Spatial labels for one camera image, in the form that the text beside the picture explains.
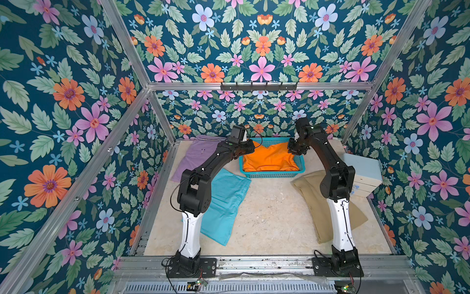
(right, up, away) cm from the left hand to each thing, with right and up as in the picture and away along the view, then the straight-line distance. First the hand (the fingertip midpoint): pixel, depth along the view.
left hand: (255, 143), depth 94 cm
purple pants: (-34, -1, +21) cm, 40 cm away
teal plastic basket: (+10, +3, +25) cm, 27 cm away
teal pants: (-15, -25, +1) cm, 29 cm away
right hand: (+19, -3, +6) cm, 20 cm away
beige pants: (+28, -22, -2) cm, 36 cm away
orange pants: (+11, -8, +10) cm, 17 cm away
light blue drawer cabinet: (+55, -15, -5) cm, 58 cm away
